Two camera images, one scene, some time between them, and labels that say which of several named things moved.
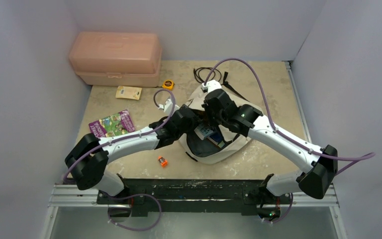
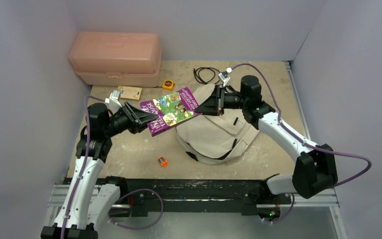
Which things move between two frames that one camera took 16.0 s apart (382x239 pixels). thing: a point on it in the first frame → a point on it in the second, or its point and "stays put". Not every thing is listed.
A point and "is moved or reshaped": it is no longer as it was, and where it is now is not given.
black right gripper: [211, 118] → [219, 100]
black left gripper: [193, 124] → [138, 115]
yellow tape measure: [168, 84] stays put
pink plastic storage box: [116, 59] stays put
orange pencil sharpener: [163, 162] stays put
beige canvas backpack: [204, 151] stays put
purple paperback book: [118, 123] is moved or reshaped
